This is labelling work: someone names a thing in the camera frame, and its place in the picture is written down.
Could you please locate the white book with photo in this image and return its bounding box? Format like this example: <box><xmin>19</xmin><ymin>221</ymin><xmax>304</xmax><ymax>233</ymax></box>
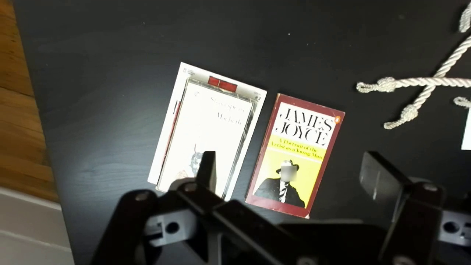
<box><xmin>460</xmin><ymin>105</ymin><xmax>471</xmax><ymax>153</ymax></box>

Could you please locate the James Joyce paperback book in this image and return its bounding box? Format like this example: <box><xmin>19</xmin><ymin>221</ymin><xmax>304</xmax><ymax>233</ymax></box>
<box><xmin>243</xmin><ymin>93</ymin><xmax>347</xmax><ymax>221</ymax></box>

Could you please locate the Boxcar Children paperback book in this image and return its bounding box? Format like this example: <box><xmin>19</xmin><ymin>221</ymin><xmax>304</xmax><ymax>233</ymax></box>
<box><xmin>146</xmin><ymin>60</ymin><xmax>269</xmax><ymax>203</ymax></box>

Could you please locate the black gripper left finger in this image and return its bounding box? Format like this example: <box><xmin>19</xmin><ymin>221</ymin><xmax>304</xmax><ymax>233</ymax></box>
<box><xmin>90</xmin><ymin>150</ymin><xmax>321</xmax><ymax>265</ymax></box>

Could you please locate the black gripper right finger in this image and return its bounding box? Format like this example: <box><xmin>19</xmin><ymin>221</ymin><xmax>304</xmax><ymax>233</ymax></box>
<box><xmin>359</xmin><ymin>150</ymin><xmax>471</xmax><ymax>265</ymax></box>

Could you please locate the white knotted rope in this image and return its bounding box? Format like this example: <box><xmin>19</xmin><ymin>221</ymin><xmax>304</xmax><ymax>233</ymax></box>
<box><xmin>355</xmin><ymin>2</ymin><xmax>471</xmax><ymax>131</ymax></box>

